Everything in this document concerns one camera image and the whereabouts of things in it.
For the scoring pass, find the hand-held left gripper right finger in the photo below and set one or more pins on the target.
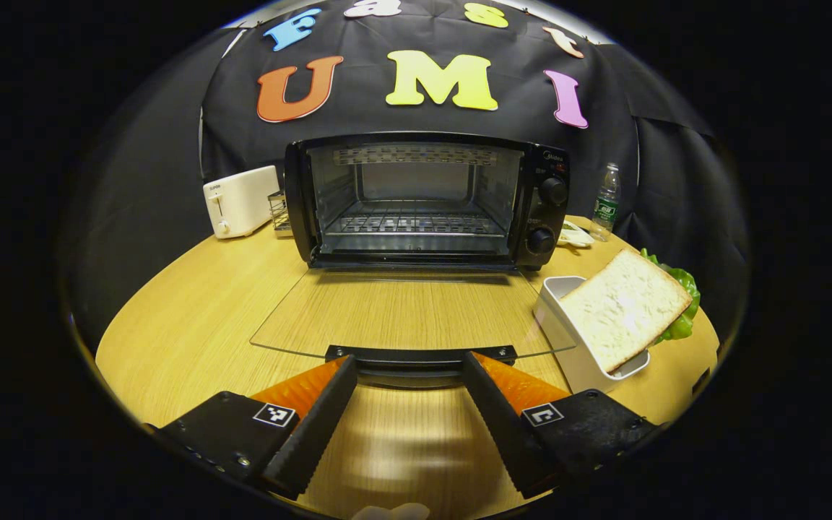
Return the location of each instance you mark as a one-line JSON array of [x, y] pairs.
[[503, 433]]

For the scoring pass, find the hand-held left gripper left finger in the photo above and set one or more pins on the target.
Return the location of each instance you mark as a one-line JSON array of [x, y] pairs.
[[315, 426]]

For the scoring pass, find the bread and lettuce sandwich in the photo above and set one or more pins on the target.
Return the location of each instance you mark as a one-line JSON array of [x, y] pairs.
[[622, 307]]

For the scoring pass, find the black electric oven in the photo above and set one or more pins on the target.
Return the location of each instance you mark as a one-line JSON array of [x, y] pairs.
[[546, 217]]

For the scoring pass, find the white rectangular tray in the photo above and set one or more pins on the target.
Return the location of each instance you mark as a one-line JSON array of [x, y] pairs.
[[575, 354]]

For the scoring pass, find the white divided dish with grains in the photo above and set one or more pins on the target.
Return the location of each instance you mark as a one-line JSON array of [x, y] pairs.
[[573, 235]]

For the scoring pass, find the white toaster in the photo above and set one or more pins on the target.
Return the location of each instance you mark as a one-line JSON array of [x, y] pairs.
[[243, 202]]

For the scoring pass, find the clear plastic water bottle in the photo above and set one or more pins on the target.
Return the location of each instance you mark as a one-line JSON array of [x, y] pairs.
[[605, 209]]

